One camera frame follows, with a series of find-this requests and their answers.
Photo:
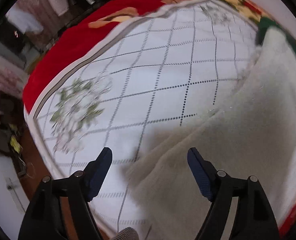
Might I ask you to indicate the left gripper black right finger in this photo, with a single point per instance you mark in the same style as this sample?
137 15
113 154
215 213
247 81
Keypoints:
254 218

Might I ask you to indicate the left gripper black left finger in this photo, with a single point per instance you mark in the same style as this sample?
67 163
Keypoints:
44 219

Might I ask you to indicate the white fluffy fleece garment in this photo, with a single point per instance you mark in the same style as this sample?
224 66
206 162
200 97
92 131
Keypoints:
252 133

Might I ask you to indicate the pink patterned curtain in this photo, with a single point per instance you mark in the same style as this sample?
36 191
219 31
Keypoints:
12 78

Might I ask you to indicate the white grid-patterned bed sheet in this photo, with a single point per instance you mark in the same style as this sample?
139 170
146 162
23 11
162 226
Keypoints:
149 77

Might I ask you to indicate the red floral blanket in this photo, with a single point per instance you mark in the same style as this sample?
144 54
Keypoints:
77 41

